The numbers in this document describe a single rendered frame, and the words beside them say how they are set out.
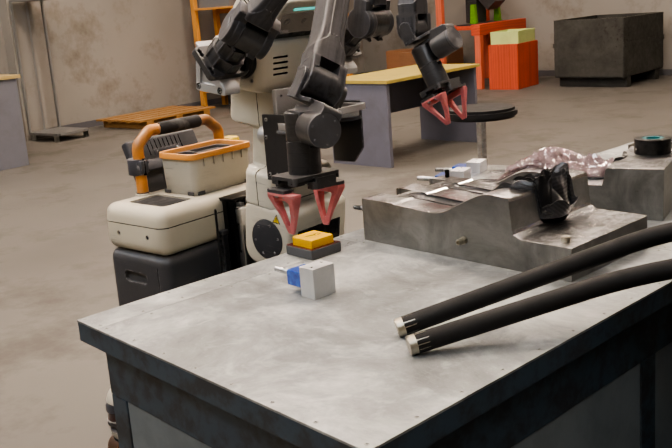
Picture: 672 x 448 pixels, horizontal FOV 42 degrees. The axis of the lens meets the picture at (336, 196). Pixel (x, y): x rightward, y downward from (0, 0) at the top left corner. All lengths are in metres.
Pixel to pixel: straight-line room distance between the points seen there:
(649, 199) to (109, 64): 9.91
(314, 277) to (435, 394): 0.43
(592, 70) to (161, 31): 5.56
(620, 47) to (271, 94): 9.27
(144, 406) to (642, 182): 1.09
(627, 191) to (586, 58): 9.52
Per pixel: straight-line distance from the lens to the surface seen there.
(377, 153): 6.85
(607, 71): 11.32
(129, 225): 2.35
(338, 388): 1.18
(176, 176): 2.42
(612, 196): 1.95
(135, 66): 11.66
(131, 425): 1.55
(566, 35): 11.53
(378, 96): 6.76
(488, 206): 1.61
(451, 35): 2.14
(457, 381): 1.18
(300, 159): 1.45
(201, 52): 2.03
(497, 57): 11.72
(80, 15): 11.22
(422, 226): 1.72
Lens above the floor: 1.30
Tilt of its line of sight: 13 degrees down
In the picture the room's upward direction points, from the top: 4 degrees counter-clockwise
